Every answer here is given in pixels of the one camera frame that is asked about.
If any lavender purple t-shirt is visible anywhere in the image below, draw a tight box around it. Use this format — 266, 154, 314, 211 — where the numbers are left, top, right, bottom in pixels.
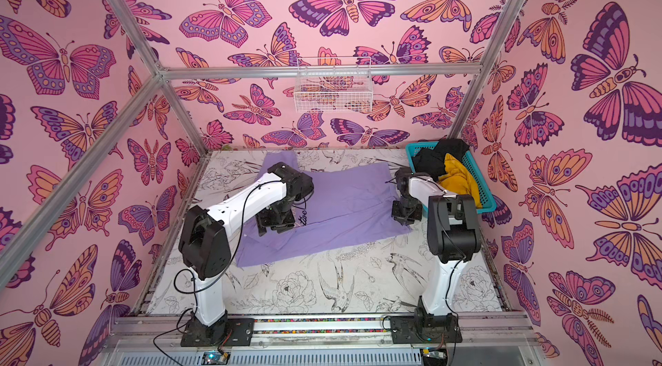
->
235, 160, 411, 268

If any teal plastic laundry basket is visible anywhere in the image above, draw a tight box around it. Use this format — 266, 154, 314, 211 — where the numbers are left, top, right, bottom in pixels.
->
405, 141, 497, 214

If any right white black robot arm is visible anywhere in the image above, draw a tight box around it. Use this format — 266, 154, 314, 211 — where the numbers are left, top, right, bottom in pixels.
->
391, 168, 481, 327

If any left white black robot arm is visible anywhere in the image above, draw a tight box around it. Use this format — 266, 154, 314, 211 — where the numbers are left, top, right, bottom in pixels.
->
179, 162, 314, 327

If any black t-shirt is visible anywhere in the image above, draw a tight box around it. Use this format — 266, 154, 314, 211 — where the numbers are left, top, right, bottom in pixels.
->
412, 138, 469, 180

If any mustard yellow t-shirt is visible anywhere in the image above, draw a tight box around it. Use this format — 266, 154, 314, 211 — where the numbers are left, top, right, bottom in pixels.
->
438, 153, 483, 209

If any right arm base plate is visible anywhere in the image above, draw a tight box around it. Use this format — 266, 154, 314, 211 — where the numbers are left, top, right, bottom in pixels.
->
387, 314, 463, 345

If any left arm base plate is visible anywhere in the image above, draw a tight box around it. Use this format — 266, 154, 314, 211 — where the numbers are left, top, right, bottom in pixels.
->
180, 317, 254, 348

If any white wire wall basket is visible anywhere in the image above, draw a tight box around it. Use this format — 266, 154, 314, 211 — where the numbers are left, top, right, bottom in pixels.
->
291, 57, 374, 114

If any aluminium frame horizontal bar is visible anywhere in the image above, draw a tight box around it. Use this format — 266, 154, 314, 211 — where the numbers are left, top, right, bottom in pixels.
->
161, 63, 482, 81

